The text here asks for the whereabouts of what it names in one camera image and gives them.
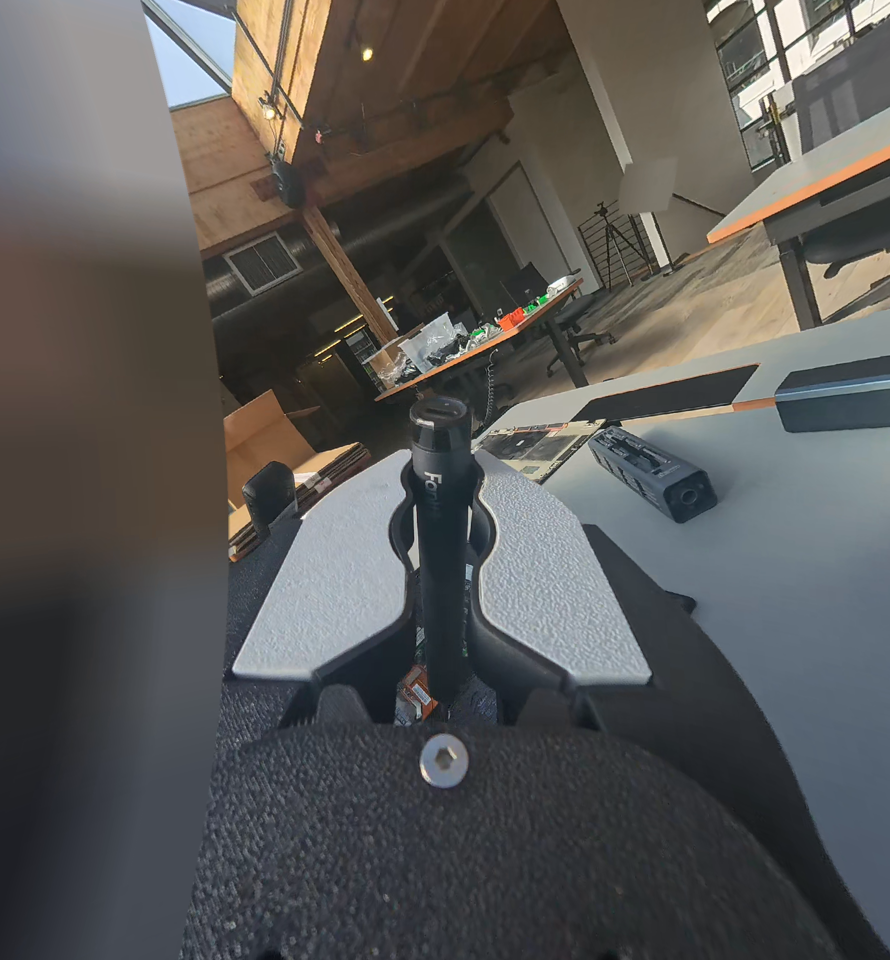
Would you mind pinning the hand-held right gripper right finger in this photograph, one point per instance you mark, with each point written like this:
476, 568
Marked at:
557, 592

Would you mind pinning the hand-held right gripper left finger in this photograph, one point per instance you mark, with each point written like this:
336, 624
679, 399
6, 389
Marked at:
317, 585

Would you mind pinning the black electric screwdriver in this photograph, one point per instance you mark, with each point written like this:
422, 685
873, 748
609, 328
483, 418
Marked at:
441, 570

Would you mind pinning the black laptop bottom cover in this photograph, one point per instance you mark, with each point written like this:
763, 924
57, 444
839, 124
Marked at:
535, 446

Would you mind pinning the dark grey screwdriver bit tray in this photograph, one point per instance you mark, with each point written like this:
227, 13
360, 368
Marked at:
647, 469

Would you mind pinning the grey desk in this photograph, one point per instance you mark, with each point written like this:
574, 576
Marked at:
789, 562

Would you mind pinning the open cardboard box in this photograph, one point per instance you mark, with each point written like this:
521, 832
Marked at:
265, 431

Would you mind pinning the clear plastic bin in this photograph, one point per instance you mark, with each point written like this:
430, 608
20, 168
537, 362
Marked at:
433, 337

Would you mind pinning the white air vent grille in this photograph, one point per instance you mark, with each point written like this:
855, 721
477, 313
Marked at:
263, 262

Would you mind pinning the red plastic bin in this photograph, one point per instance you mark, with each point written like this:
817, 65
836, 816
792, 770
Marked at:
510, 319

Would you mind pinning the black office chair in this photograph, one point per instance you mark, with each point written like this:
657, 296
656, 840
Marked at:
857, 244
576, 315

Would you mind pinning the black round speaker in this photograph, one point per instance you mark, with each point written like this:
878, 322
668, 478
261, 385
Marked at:
287, 185

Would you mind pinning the dark grey metal case sleeve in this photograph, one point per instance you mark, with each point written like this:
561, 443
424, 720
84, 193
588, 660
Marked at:
849, 397

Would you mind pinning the orange-edged grey table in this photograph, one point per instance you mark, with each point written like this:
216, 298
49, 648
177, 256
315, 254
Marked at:
804, 187

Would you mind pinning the black-framed window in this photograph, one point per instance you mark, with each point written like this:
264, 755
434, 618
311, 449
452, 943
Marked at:
752, 45

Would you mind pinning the wooden support post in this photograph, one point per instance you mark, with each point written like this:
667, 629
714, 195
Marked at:
347, 270

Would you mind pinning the black air duct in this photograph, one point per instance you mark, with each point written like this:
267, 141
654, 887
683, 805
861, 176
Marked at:
385, 240

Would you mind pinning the black camera tripod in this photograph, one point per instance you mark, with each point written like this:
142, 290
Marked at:
616, 240

